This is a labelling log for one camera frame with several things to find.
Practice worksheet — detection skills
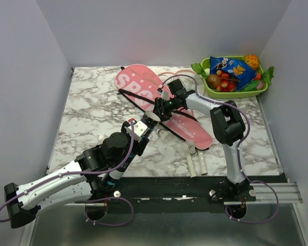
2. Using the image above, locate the black shuttlecock tube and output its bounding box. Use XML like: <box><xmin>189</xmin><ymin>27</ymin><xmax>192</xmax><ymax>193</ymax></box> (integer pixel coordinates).
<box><xmin>102</xmin><ymin>111</ymin><xmax>160</xmax><ymax>191</ymax></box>

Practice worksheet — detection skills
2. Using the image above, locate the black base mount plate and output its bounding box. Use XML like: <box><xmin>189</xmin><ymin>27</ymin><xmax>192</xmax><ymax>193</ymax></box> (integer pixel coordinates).
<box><xmin>86</xmin><ymin>176</ymin><xmax>256</xmax><ymax>214</ymax></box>

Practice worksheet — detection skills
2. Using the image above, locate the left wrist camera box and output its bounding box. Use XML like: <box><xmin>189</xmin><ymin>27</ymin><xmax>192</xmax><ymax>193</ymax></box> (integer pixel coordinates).
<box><xmin>126</xmin><ymin>120</ymin><xmax>149</xmax><ymax>142</ymax></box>

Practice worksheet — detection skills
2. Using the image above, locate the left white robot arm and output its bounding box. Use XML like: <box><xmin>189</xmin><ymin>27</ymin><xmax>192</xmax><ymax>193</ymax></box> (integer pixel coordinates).
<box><xmin>4</xmin><ymin>114</ymin><xmax>160</xmax><ymax>229</ymax></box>

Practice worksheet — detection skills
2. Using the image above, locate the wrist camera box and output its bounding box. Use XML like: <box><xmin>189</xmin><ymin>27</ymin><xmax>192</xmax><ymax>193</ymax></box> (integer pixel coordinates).
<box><xmin>126</xmin><ymin>120</ymin><xmax>149</xmax><ymax>142</ymax></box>
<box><xmin>157</xmin><ymin>87</ymin><xmax>169</xmax><ymax>101</ymax></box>

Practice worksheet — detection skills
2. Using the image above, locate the white shuttlecock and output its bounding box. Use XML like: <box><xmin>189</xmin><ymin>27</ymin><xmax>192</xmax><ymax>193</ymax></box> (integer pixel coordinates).
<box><xmin>156</xmin><ymin>129</ymin><xmax>169</xmax><ymax>139</ymax></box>
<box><xmin>185</xmin><ymin>140</ymin><xmax>196</xmax><ymax>155</ymax></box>

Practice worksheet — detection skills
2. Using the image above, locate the aluminium rail frame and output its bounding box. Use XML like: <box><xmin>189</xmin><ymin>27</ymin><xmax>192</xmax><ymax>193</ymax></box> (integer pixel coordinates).
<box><xmin>30</xmin><ymin>182</ymin><xmax>304</xmax><ymax>206</ymax></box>

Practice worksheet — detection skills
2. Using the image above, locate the pink badminton racket front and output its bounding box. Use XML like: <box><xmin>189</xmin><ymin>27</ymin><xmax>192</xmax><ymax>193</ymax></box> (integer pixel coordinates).
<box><xmin>175</xmin><ymin>70</ymin><xmax>207</xmax><ymax>176</ymax></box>

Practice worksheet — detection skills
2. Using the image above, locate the toy pineapple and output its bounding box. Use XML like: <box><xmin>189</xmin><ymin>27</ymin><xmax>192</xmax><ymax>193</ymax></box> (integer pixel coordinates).
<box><xmin>243</xmin><ymin>54</ymin><xmax>260</xmax><ymax>70</ymax></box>

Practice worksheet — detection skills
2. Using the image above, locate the green plastic basket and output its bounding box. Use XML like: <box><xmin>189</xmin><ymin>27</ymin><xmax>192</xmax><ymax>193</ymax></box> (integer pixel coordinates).
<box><xmin>201</xmin><ymin>55</ymin><xmax>269</xmax><ymax>99</ymax></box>

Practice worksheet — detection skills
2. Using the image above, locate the blue chip bag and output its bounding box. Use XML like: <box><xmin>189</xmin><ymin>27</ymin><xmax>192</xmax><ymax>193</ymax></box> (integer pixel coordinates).
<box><xmin>210</xmin><ymin>56</ymin><xmax>257</xmax><ymax>92</ymax></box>

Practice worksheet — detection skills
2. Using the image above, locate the toy kiwi fruit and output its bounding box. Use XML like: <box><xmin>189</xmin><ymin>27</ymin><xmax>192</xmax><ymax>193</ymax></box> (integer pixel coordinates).
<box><xmin>206</xmin><ymin>74</ymin><xmax>221</xmax><ymax>90</ymax></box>

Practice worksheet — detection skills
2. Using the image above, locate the pink racket cover bag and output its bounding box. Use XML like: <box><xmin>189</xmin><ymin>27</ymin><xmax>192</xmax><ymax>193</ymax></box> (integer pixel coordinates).
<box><xmin>115</xmin><ymin>64</ymin><xmax>213</xmax><ymax>150</ymax></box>

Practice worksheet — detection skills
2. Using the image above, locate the green leafy toy vegetable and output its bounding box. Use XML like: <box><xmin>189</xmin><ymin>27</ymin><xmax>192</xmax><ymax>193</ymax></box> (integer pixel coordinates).
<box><xmin>191</xmin><ymin>63</ymin><xmax>208</xmax><ymax>79</ymax></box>

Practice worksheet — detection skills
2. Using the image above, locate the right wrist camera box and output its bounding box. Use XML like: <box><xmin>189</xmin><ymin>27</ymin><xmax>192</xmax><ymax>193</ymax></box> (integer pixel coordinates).
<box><xmin>157</xmin><ymin>87</ymin><xmax>169</xmax><ymax>101</ymax></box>

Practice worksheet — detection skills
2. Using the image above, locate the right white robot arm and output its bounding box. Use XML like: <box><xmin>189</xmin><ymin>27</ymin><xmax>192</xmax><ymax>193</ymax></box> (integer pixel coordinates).
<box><xmin>154</xmin><ymin>79</ymin><xmax>250</xmax><ymax>201</ymax></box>

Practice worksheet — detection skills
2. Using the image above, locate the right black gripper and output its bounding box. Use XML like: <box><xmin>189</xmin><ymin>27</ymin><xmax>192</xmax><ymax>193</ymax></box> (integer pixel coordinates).
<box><xmin>148</xmin><ymin>97</ymin><xmax>179</xmax><ymax>125</ymax></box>

